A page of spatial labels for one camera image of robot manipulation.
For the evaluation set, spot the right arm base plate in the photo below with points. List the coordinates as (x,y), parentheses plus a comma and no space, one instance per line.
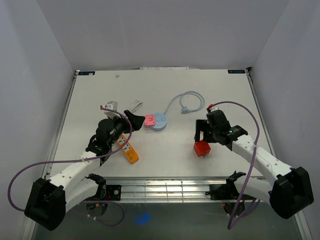
(222,192)

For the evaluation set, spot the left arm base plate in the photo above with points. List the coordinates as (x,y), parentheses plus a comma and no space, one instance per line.
(109,193)

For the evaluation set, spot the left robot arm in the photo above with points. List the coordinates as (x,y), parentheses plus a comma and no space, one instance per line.
(50,215)

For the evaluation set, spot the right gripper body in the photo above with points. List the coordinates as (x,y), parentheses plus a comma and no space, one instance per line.
(209,136)

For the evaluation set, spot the round blue power socket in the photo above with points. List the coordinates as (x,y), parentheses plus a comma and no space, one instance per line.
(161,121)

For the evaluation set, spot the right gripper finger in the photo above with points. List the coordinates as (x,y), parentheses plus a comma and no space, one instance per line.
(201,125)
(198,136)

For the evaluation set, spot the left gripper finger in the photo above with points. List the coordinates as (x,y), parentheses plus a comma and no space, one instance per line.
(136,126)
(134,118)

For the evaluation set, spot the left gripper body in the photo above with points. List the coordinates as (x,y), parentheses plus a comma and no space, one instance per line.
(121,126)

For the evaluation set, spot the red cube socket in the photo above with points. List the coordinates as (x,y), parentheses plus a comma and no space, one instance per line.
(201,148)

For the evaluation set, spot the left blue corner label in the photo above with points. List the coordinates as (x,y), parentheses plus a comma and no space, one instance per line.
(86,73)

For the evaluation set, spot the pink plug adapter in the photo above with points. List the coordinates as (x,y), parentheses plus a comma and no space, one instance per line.
(150,120)

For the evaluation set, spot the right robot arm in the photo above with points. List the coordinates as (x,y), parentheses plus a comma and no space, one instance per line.
(288,190)

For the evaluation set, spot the aluminium frame rail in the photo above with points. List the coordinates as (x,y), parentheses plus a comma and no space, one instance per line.
(133,190)

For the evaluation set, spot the right blue corner label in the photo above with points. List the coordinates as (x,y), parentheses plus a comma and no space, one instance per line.
(236,71)

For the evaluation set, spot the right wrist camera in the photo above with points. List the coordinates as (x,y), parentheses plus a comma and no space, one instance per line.
(212,108)

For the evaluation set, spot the orange power strip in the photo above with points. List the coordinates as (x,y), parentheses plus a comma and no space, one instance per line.
(127,149)

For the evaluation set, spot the blue corner label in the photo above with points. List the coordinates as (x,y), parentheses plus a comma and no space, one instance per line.
(86,73)
(236,71)

